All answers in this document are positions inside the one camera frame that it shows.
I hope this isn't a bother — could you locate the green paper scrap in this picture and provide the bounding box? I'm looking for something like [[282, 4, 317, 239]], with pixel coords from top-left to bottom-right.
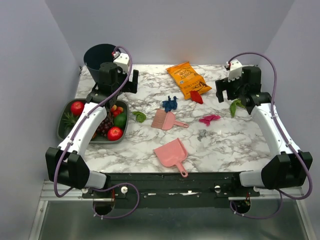
[[229, 99, 246, 118], [132, 111, 147, 123]]

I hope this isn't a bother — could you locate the white paper scrap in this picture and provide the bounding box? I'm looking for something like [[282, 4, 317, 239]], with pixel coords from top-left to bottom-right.
[[145, 103, 159, 113]]

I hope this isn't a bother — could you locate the magenta paper scrap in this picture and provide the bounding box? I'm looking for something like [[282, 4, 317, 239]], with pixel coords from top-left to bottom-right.
[[198, 114, 221, 127]]

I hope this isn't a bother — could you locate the red paper scrap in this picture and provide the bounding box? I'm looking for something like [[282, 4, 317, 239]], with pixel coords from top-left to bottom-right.
[[190, 90, 204, 104]]

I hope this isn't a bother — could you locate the grey paper scrap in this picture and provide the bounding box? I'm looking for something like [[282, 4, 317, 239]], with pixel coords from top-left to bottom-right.
[[197, 129, 208, 142]]

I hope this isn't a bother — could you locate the pink hand brush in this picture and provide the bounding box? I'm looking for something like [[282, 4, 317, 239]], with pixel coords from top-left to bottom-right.
[[151, 109, 189, 131]]

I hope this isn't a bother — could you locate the pink dustpan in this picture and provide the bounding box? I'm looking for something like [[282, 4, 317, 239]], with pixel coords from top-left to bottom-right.
[[154, 138, 188, 178]]

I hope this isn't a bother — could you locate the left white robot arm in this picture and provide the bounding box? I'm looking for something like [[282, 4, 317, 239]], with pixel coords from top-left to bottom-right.
[[45, 61, 139, 198]]

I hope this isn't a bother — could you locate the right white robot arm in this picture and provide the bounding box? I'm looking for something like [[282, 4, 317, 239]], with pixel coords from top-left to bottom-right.
[[215, 61, 313, 196]]

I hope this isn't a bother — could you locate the dark grey waste bin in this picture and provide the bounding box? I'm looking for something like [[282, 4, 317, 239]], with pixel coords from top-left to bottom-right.
[[83, 43, 117, 83]]

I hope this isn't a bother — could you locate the red cherry bunch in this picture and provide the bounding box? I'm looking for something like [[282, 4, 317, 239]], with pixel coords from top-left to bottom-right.
[[110, 105, 124, 118]]

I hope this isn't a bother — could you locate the green lime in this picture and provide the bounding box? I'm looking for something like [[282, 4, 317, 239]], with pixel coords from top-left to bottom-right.
[[113, 112, 127, 129]]

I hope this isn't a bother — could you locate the red apple back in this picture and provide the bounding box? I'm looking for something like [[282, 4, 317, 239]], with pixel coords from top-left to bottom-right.
[[70, 101, 85, 116]]

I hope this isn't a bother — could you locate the red apple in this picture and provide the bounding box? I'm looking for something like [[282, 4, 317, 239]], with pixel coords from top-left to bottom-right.
[[107, 126, 124, 142], [70, 101, 85, 116]]

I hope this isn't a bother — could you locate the grey fruit tray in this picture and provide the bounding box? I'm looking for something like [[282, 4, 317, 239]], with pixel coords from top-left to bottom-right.
[[56, 98, 129, 145]]

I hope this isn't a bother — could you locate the dark grape bunch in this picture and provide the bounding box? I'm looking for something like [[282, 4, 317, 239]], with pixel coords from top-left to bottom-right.
[[96, 115, 114, 138]]

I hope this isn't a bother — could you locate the red apple front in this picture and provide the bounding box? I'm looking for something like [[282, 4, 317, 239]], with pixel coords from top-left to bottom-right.
[[107, 126, 124, 142]]

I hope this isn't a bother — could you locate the orange chips bag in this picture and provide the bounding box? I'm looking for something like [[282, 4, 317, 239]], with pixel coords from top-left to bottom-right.
[[166, 61, 212, 100]]

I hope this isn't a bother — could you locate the blue paper scrap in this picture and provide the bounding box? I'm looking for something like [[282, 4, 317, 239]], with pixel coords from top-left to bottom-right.
[[162, 96, 178, 113]]

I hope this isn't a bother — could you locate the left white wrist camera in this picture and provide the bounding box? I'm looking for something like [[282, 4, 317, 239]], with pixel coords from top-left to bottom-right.
[[113, 51, 131, 72]]

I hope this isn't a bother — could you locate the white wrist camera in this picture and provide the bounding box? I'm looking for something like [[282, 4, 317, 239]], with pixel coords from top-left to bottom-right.
[[225, 59, 243, 82], [113, 51, 131, 72]]

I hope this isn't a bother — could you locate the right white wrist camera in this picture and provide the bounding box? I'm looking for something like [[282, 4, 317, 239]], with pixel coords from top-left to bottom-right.
[[225, 59, 243, 82]]

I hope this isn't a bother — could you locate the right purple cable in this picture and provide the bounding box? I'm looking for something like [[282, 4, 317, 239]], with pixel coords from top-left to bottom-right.
[[226, 51, 314, 220]]

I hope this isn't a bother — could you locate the purple cable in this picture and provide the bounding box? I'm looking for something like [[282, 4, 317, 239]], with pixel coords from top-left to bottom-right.
[[53, 45, 141, 220], [226, 51, 314, 220]]

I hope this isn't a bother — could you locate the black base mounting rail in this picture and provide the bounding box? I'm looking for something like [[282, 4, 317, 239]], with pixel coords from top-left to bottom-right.
[[51, 171, 263, 210]]

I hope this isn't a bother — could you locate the aluminium frame rail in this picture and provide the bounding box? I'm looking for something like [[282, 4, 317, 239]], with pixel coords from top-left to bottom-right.
[[39, 179, 305, 202]]

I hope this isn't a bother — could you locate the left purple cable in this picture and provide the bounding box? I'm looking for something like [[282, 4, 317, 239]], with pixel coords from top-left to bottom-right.
[[53, 45, 141, 220]]

